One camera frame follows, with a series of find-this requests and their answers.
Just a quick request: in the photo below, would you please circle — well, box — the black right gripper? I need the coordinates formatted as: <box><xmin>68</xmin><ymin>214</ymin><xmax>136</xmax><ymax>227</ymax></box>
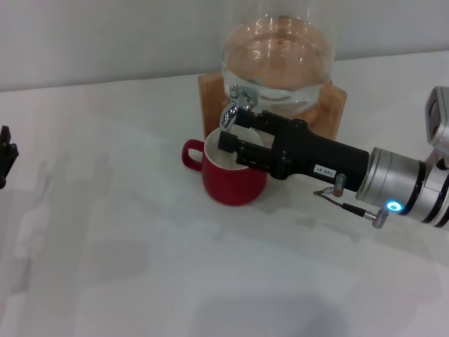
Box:
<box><xmin>217</xmin><ymin>109</ymin><xmax>371</xmax><ymax>193</ymax></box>

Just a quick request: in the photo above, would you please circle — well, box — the thin cable with metal plugs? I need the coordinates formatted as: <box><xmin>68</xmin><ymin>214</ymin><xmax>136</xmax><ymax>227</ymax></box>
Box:
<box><xmin>313</xmin><ymin>173</ymin><xmax>389</xmax><ymax>229</ymax></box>

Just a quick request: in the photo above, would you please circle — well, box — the red ceramic cup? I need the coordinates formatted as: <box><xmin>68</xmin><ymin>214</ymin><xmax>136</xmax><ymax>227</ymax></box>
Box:
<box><xmin>181</xmin><ymin>126</ymin><xmax>268</xmax><ymax>207</ymax></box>

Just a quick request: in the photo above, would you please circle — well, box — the glass water dispenser jar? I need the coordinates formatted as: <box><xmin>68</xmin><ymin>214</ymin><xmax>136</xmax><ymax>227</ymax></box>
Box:
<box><xmin>220</xmin><ymin>0</ymin><xmax>340</xmax><ymax>117</ymax></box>

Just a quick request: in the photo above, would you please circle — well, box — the wooden dispenser stand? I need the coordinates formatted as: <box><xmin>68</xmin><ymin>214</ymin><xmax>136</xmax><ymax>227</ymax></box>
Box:
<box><xmin>197</xmin><ymin>72</ymin><xmax>347</xmax><ymax>141</ymax></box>

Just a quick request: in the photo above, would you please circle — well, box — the chrome faucet tap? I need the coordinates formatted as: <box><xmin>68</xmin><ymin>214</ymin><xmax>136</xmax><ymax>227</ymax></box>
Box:
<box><xmin>220</xmin><ymin>84</ymin><xmax>260</xmax><ymax>133</ymax></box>

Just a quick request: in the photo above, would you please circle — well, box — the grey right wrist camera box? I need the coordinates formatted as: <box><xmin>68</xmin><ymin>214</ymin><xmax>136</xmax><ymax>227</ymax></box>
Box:
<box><xmin>424</xmin><ymin>85</ymin><xmax>449</xmax><ymax>155</ymax></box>

